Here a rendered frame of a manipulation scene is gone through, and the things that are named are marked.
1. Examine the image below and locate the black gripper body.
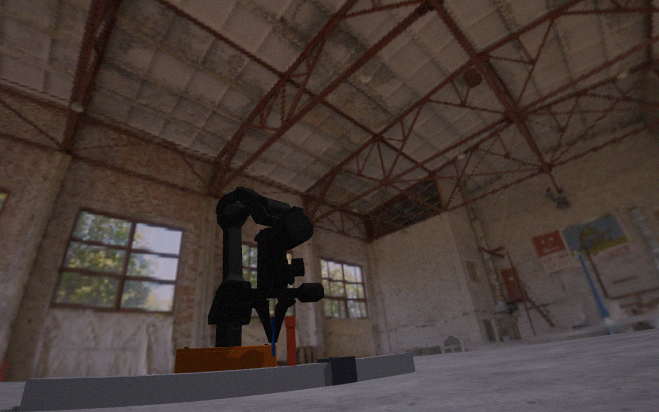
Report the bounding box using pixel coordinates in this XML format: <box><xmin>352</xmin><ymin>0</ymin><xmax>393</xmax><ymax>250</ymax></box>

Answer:
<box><xmin>219</xmin><ymin>253</ymin><xmax>324</xmax><ymax>304</ymax></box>

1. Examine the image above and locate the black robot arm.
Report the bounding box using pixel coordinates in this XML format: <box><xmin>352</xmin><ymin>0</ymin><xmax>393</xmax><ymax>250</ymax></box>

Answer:
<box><xmin>208</xmin><ymin>186</ymin><xmax>313</xmax><ymax>347</ymax></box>

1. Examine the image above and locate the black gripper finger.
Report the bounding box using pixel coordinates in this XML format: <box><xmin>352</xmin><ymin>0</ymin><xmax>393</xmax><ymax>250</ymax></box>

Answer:
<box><xmin>275</xmin><ymin>299</ymin><xmax>296</xmax><ymax>343</ymax></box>
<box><xmin>250</xmin><ymin>300</ymin><xmax>272</xmax><ymax>343</ymax></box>

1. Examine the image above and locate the grey flat bar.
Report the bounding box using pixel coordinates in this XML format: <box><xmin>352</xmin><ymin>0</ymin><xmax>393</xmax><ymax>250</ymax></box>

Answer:
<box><xmin>19</xmin><ymin>352</ymin><xmax>415</xmax><ymax>412</ymax></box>

